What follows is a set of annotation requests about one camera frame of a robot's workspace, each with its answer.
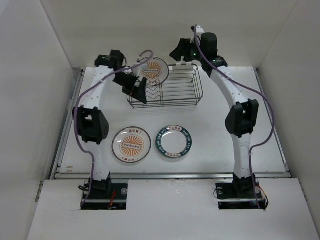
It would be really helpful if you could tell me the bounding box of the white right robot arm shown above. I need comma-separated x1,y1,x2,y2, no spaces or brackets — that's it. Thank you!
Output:
170,27,259,197

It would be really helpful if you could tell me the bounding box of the orange sunburst plate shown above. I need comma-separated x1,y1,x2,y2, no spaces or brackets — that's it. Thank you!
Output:
111,126,152,164
138,57,170,87

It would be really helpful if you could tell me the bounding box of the white plastic cutlery holder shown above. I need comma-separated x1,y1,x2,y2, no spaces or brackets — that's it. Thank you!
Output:
173,62,193,70

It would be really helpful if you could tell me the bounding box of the plate with dark green rim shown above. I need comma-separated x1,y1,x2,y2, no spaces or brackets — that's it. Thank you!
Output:
155,125,193,159

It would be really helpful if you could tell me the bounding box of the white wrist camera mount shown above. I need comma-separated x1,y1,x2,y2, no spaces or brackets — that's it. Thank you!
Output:
132,58,148,76
191,24,205,38

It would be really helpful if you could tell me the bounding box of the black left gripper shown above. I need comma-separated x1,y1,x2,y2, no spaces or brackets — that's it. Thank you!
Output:
112,71,147,104

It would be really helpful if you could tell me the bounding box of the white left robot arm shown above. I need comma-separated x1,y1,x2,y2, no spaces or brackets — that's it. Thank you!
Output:
73,50,150,199

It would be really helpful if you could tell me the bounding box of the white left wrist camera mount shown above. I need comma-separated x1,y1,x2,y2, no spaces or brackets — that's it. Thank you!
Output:
132,58,148,76

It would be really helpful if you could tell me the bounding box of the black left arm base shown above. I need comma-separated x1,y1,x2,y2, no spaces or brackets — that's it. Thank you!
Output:
78,183,128,211

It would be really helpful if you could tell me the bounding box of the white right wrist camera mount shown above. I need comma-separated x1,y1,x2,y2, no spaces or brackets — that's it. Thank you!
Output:
191,24,205,38

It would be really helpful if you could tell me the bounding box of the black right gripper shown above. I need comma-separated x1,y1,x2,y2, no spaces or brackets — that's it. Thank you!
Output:
168,37,205,62

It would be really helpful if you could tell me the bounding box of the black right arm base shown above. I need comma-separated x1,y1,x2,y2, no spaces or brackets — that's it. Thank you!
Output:
213,182,269,210

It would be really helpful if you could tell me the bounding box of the grey wire dish rack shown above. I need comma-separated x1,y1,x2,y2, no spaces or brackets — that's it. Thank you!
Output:
127,64,204,109

